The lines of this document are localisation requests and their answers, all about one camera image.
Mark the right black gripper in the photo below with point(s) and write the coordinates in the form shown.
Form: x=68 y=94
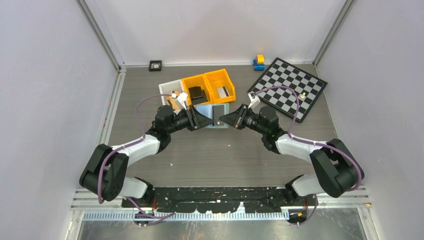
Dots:
x=237 y=118

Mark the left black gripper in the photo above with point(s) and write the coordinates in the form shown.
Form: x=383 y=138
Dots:
x=196 y=120

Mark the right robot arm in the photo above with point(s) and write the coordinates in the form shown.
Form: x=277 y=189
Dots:
x=335 y=169

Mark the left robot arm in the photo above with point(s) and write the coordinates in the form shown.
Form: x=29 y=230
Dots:
x=105 y=172

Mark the dark grey VIP card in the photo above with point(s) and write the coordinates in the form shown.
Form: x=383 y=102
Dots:
x=217 y=112

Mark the white card with stripe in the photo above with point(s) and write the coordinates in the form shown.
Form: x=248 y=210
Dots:
x=222 y=92

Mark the brown cards in white bin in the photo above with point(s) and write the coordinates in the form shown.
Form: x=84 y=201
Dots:
x=174 y=94

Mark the black wallet in bin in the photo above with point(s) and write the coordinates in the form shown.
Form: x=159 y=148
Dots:
x=197 y=95

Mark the middle orange storage bin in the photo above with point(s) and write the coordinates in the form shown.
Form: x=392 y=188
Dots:
x=198 y=80

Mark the orange storage bin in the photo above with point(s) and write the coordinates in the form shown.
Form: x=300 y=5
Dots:
x=220 y=78
x=198 y=80

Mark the right orange storage bin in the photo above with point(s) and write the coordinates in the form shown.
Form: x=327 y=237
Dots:
x=220 y=78

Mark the white storage bin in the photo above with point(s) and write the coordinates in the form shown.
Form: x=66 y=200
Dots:
x=166 y=88

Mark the small black square box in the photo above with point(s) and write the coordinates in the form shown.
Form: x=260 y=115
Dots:
x=155 y=65

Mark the black white chessboard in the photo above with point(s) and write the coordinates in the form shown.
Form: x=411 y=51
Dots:
x=283 y=73

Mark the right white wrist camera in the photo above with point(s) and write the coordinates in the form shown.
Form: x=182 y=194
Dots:
x=254 y=100

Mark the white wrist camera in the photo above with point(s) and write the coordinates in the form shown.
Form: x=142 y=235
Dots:
x=180 y=102
x=254 y=100

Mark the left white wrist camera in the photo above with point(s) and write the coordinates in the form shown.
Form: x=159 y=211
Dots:
x=180 y=102

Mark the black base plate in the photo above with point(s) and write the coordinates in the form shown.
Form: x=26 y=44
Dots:
x=220 y=200

